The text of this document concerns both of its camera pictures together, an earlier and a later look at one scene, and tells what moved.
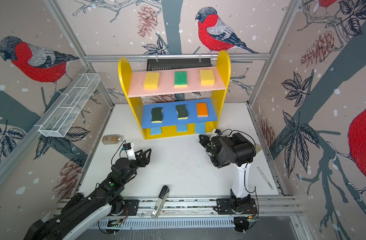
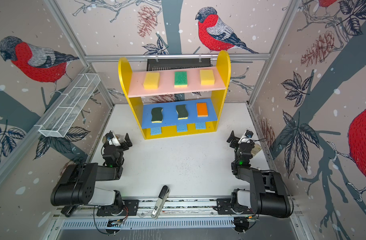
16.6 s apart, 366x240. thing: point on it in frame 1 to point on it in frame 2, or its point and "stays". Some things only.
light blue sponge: (156, 131) stays
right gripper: (205, 140) to (235, 141)
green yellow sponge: (180, 79) stays
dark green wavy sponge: (182, 111) stays
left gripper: (145, 160) to (128, 142)
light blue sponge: (181, 128) stays
